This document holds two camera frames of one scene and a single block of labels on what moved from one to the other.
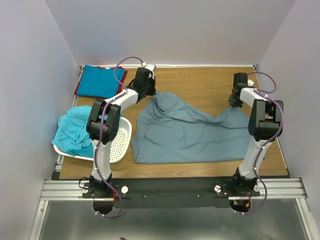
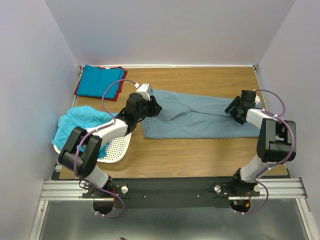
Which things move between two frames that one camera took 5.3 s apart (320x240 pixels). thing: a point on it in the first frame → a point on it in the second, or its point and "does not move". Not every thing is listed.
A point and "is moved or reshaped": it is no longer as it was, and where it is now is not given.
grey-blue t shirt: (167, 130) is moved or reshaped
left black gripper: (152, 92) → (155, 108)
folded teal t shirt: (100, 82) does not move
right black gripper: (233, 104) → (235, 102)
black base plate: (141, 193) does not move
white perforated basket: (120, 147) does not move
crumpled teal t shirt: (72, 135) does not move
